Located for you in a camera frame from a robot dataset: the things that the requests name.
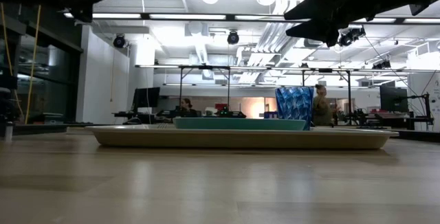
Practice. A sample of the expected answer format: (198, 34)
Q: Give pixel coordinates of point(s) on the blue faceted cup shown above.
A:
(295, 105)

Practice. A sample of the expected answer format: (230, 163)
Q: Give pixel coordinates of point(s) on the teal plate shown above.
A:
(239, 124)

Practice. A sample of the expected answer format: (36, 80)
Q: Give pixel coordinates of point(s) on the beige tray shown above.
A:
(240, 139)

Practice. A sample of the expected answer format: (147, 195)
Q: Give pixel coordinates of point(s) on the silver fork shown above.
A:
(162, 125)

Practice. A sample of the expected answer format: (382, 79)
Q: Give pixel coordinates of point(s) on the background red black robot arm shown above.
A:
(228, 113)

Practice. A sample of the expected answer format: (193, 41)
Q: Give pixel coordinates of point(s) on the black monitor on arm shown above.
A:
(393, 99)

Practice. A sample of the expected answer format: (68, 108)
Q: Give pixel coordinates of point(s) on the standing person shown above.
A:
(321, 109)

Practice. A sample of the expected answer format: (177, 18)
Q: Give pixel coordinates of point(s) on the blue rack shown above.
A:
(269, 114)

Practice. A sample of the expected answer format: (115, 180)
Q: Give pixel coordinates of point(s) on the black computer monitor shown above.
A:
(146, 97)

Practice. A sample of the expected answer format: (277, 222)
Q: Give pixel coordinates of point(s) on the overhead light bar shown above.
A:
(187, 16)

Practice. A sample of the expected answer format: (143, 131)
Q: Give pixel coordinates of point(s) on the small white cylinder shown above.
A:
(8, 133)

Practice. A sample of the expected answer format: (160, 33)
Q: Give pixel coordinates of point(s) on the seated person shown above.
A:
(187, 109)

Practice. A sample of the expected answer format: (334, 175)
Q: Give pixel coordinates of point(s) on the black hanging camera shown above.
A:
(119, 41)
(233, 37)
(349, 37)

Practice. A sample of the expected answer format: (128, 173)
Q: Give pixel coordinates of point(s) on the black metal frame stand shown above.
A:
(349, 93)
(181, 86)

